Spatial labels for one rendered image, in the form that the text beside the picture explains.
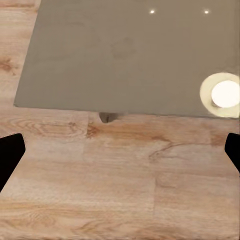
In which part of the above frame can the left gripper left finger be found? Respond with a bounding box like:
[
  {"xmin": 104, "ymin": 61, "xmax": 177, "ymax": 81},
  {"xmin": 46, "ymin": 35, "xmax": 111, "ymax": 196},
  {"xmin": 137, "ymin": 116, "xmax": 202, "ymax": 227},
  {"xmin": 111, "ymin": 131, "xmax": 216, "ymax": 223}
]
[{"xmin": 0, "ymin": 133, "xmax": 26, "ymax": 192}]

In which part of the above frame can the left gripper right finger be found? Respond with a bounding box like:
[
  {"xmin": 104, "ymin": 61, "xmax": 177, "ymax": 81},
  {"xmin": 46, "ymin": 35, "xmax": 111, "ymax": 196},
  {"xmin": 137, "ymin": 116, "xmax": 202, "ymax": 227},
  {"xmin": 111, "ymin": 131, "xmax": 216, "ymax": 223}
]
[{"xmin": 225, "ymin": 133, "xmax": 240, "ymax": 172}]

